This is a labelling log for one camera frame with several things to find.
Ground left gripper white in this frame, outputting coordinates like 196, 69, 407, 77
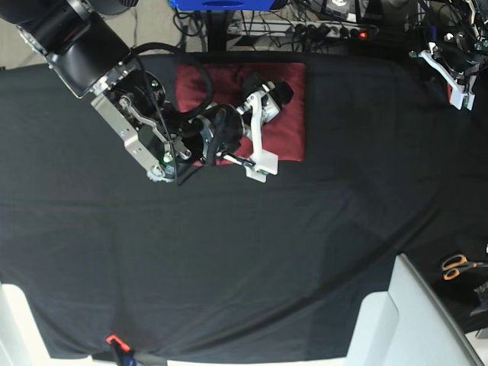
409, 42, 477, 111

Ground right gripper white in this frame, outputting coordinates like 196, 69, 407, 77
224, 74, 294, 183

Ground red long-sleeve T-shirt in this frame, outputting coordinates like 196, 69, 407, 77
175, 63, 306, 162

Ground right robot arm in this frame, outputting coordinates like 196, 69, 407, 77
1, 1, 293, 184

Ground white power strip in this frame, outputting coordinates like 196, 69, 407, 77
293, 21, 378, 42

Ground black table stand column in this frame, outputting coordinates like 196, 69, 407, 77
202, 11, 234, 53

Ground blue plastic box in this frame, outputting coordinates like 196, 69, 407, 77
169, 0, 275, 11

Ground black table cloth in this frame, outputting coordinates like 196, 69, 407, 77
1, 55, 487, 363

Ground black crumpled bag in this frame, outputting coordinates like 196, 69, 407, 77
470, 282, 488, 316

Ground white foam block right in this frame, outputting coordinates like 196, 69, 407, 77
344, 254, 483, 366

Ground white foam block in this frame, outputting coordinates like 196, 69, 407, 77
1, 284, 93, 365
344, 254, 483, 366

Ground orange blue clamp bottom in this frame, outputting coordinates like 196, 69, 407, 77
105, 334, 138, 366

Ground white foam block left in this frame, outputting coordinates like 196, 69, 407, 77
1, 284, 93, 365

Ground yellow-handled scissors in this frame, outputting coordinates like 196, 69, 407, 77
441, 254, 487, 281

